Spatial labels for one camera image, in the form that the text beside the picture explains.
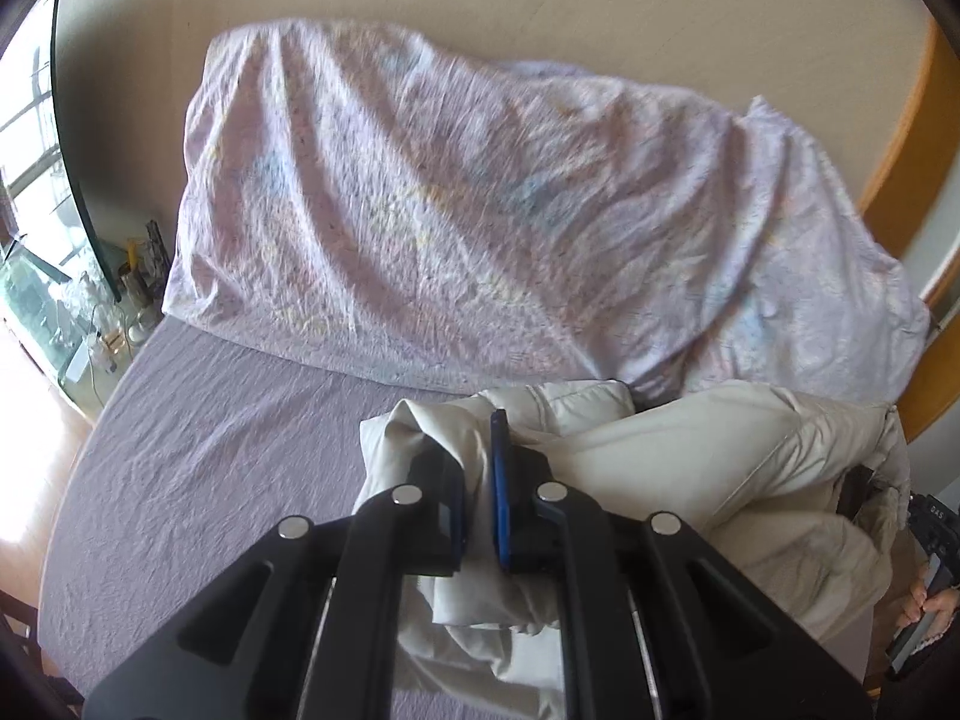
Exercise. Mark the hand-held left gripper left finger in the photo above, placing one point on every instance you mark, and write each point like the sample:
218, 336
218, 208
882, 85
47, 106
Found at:
453, 529

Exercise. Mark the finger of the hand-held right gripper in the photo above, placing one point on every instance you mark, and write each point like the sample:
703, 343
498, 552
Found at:
855, 491

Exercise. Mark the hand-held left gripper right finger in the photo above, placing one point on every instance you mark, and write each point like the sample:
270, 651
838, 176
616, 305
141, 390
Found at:
501, 499

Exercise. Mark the beige puffer jacket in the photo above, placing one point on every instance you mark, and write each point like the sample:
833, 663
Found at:
675, 465

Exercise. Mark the person's right hand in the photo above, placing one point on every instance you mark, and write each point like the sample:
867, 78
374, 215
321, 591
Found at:
937, 607

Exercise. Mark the purple bed sheet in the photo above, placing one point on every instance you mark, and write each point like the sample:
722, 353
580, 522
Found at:
225, 427

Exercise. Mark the floral pink duvet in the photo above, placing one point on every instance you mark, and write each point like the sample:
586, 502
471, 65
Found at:
450, 202

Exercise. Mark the cluster of small bottles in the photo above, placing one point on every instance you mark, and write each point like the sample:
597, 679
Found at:
124, 300

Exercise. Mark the dark wooden chair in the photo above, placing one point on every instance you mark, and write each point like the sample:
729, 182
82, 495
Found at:
30, 652

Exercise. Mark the glass fish tank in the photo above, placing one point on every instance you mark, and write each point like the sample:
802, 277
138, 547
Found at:
37, 307

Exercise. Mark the black thin panel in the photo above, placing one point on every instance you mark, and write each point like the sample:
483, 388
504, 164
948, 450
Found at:
79, 187

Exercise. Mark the window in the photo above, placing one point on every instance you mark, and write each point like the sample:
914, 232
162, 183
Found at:
34, 135

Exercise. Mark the wooden frame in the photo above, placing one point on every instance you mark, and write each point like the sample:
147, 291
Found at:
919, 187

